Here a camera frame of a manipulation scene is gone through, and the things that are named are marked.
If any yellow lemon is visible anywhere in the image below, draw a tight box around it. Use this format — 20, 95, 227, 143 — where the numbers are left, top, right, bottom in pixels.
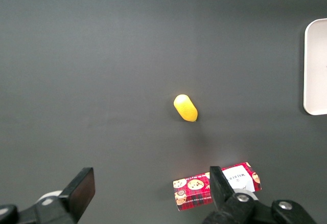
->
173, 94, 199, 123

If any beige rectangular tray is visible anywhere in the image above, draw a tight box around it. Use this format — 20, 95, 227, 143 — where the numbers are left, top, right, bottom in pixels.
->
303, 18, 327, 116

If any red tartan cookie box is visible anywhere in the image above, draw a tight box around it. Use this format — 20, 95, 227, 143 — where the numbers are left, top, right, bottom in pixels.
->
173, 162, 263, 212

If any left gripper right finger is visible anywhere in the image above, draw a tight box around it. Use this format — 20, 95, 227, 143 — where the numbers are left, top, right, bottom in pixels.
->
201, 166, 317, 224

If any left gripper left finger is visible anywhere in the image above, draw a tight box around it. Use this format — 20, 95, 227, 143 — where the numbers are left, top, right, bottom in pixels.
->
0, 167, 96, 224

